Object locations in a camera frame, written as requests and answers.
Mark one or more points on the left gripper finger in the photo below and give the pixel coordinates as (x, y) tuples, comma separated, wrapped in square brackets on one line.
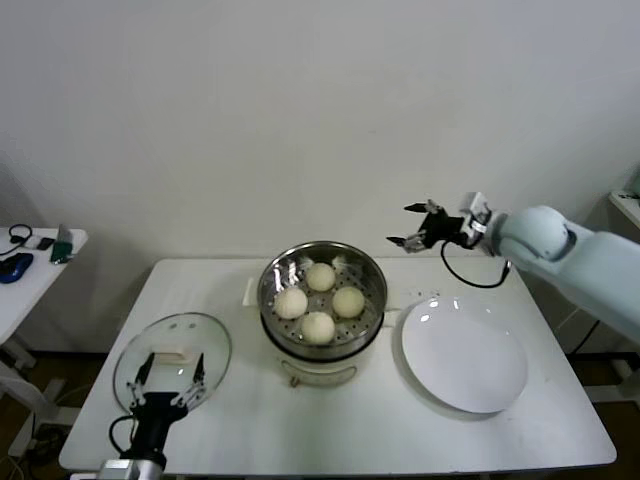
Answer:
[(200, 372), (144, 372)]

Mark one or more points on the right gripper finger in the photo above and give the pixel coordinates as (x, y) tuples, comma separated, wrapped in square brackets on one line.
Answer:
[(407, 241), (417, 206)]

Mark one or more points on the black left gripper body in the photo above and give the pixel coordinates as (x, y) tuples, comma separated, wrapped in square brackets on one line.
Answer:
[(152, 415)]

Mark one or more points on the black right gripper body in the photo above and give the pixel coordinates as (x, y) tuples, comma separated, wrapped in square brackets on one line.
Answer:
[(442, 227)]

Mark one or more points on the round glass pot lid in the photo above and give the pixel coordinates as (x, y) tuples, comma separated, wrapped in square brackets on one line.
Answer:
[(175, 330)]

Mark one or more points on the white steamed baozi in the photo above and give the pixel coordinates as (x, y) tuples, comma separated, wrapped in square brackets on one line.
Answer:
[(320, 276), (317, 327), (348, 301), (291, 303)]

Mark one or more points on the pale right robot arm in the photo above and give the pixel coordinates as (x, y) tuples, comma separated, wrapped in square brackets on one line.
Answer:
[(590, 260)]

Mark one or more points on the perforated steel steamer basket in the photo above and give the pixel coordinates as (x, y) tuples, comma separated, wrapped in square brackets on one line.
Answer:
[(370, 280)]

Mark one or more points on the white floor power strip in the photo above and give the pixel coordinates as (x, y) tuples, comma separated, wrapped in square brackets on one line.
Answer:
[(55, 389)]

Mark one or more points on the white side table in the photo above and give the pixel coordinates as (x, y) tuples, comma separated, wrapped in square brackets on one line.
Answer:
[(50, 300)]

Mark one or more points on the white electric cooking pot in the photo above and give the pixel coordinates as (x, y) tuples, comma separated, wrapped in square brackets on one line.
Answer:
[(320, 367)]

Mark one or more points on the white round plate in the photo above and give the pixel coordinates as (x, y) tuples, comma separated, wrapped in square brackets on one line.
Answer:
[(465, 355)]

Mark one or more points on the small black device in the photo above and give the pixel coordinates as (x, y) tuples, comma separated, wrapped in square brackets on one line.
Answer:
[(46, 244)]

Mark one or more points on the blue computer mouse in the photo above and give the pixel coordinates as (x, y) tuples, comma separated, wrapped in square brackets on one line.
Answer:
[(15, 267)]

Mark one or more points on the white shelf table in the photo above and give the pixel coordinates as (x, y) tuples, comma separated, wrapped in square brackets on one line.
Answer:
[(627, 207)]

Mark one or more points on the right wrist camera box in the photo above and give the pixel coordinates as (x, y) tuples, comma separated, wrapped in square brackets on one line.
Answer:
[(475, 205)]

